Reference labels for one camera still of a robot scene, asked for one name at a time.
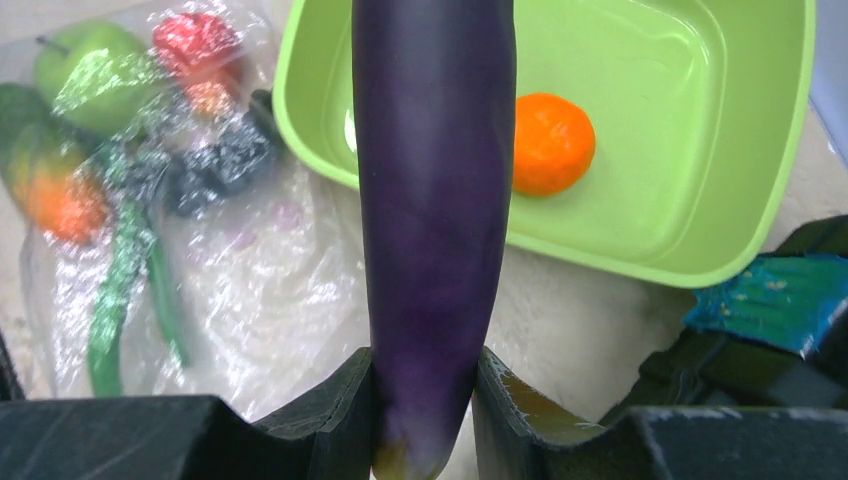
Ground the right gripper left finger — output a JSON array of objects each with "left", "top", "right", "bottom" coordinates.
[{"left": 254, "top": 347, "right": 376, "bottom": 480}]

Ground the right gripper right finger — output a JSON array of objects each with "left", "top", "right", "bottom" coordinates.
[{"left": 472, "top": 347, "right": 604, "bottom": 480}]

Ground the clear zip top bag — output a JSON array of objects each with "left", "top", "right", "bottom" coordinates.
[{"left": 0, "top": 0, "right": 372, "bottom": 425}]

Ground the green fake bean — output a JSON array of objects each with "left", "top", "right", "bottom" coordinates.
[{"left": 87, "top": 199, "right": 155, "bottom": 397}]

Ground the orange fake fruit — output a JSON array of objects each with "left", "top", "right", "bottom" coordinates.
[{"left": 512, "top": 92, "right": 596, "bottom": 197}]

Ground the purple fake eggplant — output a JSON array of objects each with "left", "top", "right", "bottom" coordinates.
[{"left": 351, "top": 1, "right": 516, "bottom": 479}]

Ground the thin green fake stalk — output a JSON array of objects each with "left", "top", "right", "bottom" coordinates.
[{"left": 146, "top": 239, "right": 192, "bottom": 368}]

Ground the dark fake grape bunch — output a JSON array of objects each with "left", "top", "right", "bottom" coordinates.
[{"left": 93, "top": 89, "right": 285, "bottom": 218}]

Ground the orange green fake mango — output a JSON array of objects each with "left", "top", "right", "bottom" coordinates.
[{"left": 1, "top": 82, "right": 108, "bottom": 245}]

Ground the red fake tomato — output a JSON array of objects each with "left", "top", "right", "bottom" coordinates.
[{"left": 152, "top": 13, "right": 244, "bottom": 116}]

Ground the green fake fruit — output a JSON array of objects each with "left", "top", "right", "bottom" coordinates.
[{"left": 33, "top": 19, "right": 163, "bottom": 137}]

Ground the black Delixi toolbox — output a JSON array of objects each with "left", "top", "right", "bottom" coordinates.
[{"left": 602, "top": 215, "right": 847, "bottom": 424}]

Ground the green plastic tray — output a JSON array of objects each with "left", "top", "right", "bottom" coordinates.
[{"left": 273, "top": 1, "right": 816, "bottom": 288}]

